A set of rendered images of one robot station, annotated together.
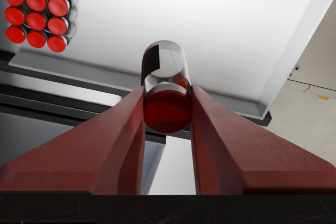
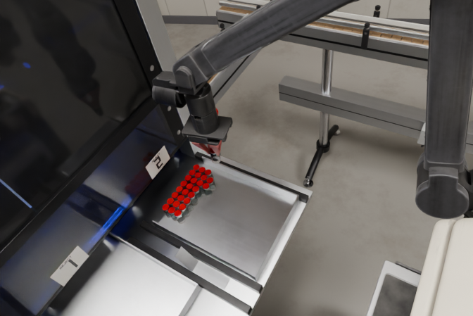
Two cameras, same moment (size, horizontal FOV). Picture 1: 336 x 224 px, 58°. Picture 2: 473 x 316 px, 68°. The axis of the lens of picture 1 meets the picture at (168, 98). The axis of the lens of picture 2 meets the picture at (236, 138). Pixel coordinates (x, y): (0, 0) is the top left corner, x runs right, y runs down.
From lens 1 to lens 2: 0.84 m
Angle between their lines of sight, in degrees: 76
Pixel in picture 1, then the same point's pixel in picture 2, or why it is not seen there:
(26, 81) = (147, 241)
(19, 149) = (109, 284)
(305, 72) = not seen: outside the picture
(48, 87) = (155, 246)
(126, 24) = (205, 223)
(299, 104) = not seen: outside the picture
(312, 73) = not seen: outside the picture
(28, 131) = (124, 272)
